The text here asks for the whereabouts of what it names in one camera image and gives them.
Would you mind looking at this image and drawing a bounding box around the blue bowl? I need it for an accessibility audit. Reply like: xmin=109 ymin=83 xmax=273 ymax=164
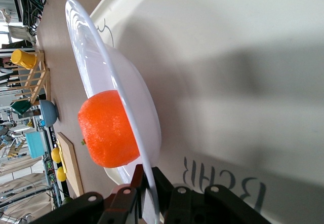
xmin=39 ymin=99 xmax=60 ymax=128

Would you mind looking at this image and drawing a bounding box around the lavender round plate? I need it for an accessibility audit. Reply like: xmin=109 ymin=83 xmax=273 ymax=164
xmin=65 ymin=0 xmax=162 ymax=224

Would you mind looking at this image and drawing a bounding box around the yellow cup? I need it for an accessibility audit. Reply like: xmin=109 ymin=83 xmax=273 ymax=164
xmin=10 ymin=49 xmax=37 ymax=69

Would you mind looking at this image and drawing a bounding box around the brown table mat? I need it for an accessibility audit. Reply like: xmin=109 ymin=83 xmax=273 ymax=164
xmin=36 ymin=0 xmax=119 ymax=202

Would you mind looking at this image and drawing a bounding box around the wooden cutting board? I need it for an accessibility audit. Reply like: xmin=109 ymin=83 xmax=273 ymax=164
xmin=56 ymin=132 xmax=85 ymax=197

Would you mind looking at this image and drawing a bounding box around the yellow lemon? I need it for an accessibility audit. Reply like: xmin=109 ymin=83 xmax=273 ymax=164
xmin=51 ymin=146 xmax=62 ymax=164
xmin=56 ymin=166 xmax=68 ymax=182

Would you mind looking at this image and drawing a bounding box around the wooden dish rack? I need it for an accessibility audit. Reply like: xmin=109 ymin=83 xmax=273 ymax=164
xmin=7 ymin=50 xmax=51 ymax=105

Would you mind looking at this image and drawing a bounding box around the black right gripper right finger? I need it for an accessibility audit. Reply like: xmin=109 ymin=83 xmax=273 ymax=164
xmin=151 ymin=167 xmax=271 ymax=224

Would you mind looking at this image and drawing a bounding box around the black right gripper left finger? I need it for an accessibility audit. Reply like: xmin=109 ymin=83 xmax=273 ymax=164
xmin=30 ymin=164 xmax=144 ymax=224

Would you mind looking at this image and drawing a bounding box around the cream bear print tray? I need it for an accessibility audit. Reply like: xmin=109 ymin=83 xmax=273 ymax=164
xmin=90 ymin=0 xmax=324 ymax=224

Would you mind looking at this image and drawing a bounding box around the orange fruit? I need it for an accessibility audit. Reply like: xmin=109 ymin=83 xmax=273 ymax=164
xmin=77 ymin=90 xmax=141 ymax=169

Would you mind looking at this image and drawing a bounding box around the dark green plastic object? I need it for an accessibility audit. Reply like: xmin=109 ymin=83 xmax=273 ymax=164
xmin=10 ymin=100 xmax=32 ymax=116

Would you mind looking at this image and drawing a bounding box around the light blue box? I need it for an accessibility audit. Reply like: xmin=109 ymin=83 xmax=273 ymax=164
xmin=25 ymin=131 xmax=48 ymax=159

